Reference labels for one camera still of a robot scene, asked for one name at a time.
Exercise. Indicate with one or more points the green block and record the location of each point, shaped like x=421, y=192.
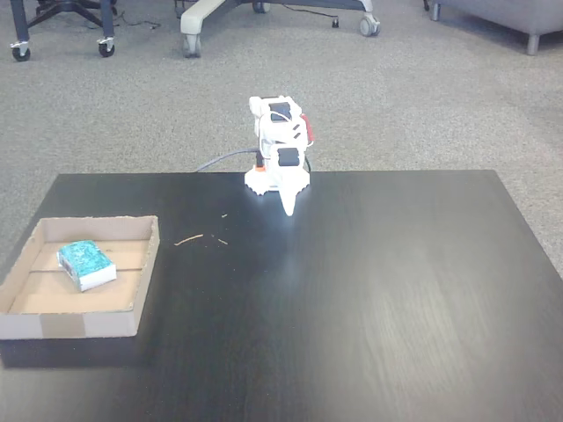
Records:
x=87, y=264

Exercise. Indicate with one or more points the shallow cardboard box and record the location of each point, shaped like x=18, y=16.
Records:
x=66, y=323

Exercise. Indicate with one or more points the long thin twig scrap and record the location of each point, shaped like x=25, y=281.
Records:
x=189, y=239

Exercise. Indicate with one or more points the beige chair base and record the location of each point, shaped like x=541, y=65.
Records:
x=193, y=19

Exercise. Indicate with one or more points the grey sofa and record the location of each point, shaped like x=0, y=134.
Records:
x=506, y=13

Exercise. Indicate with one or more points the black wheeled frame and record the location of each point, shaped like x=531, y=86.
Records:
x=21, y=26

